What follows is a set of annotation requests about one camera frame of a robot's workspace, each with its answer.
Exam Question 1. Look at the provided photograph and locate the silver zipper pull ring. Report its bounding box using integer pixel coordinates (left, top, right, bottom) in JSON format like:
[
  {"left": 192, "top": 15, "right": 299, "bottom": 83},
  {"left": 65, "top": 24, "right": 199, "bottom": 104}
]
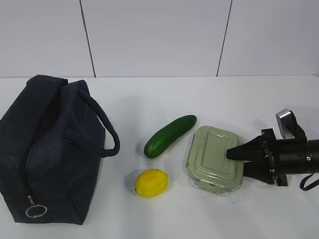
[{"left": 24, "top": 195, "right": 47, "bottom": 218}]

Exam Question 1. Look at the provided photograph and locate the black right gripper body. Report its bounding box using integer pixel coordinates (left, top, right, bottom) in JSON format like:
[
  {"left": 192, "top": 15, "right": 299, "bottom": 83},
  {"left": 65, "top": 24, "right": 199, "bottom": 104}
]
[{"left": 262, "top": 128, "right": 309, "bottom": 186}]

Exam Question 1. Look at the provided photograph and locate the yellow lemon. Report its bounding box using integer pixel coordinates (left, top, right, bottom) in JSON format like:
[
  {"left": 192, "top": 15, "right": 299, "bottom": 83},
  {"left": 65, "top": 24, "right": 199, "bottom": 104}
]
[{"left": 135, "top": 169, "right": 168, "bottom": 197}]

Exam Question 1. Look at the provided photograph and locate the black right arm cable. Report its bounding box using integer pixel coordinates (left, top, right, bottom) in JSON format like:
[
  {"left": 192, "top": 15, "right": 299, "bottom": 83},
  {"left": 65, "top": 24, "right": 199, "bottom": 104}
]
[{"left": 300, "top": 171, "right": 319, "bottom": 192}]

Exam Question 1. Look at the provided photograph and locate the green cucumber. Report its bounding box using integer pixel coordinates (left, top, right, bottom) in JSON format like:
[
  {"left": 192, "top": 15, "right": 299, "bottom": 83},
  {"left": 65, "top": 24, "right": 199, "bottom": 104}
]
[{"left": 144, "top": 115, "right": 197, "bottom": 159}]

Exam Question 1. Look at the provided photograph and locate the dark navy lunch bag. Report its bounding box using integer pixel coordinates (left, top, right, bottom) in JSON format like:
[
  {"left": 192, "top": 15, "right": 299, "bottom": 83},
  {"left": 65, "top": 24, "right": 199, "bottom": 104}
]
[{"left": 0, "top": 75, "right": 120, "bottom": 225}]

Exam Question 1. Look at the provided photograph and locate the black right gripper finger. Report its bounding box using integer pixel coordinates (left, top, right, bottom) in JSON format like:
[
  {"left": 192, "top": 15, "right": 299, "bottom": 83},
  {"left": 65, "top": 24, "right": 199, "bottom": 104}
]
[
  {"left": 243, "top": 163, "right": 274, "bottom": 185},
  {"left": 226, "top": 135, "right": 269, "bottom": 165}
]

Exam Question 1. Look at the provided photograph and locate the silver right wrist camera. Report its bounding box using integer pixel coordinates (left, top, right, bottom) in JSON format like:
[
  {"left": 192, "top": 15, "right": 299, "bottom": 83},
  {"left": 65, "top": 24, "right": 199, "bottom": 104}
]
[{"left": 276, "top": 109, "right": 307, "bottom": 140}]

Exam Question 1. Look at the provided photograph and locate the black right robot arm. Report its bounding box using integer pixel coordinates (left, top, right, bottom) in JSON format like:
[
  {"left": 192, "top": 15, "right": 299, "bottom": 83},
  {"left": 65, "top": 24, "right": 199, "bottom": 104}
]
[{"left": 226, "top": 128, "right": 319, "bottom": 191}]

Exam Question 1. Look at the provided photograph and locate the green lid glass container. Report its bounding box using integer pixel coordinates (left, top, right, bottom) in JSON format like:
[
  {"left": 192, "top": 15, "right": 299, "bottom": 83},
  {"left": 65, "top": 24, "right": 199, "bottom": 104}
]
[{"left": 186, "top": 125, "right": 244, "bottom": 195}]

